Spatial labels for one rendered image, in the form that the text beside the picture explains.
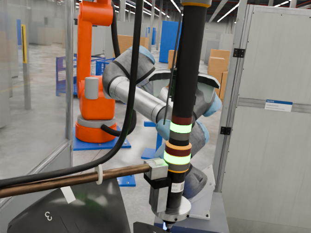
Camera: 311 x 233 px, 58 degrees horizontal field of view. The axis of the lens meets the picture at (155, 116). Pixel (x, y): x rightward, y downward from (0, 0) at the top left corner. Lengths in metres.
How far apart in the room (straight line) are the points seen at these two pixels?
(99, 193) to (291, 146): 2.10
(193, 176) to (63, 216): 0.75
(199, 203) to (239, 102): 1.25
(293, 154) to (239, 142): 0.45
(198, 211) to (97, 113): 3.25
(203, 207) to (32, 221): 0.84
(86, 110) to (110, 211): 3.74
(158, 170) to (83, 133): 4.00
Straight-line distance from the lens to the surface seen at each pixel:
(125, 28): 11.03
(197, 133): 1.22
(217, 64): 7.91
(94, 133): 4.35
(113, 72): 1.09
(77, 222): 0.56
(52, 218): 0.55
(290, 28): 2.34
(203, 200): 1.24
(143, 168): 0.44
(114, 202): 0.60
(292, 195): 2.75
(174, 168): 0.46
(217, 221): 1.29
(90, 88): 4.15
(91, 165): 0.40
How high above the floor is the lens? 1.74
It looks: 17 degrees down
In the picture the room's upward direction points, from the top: 5 degrees clockwise
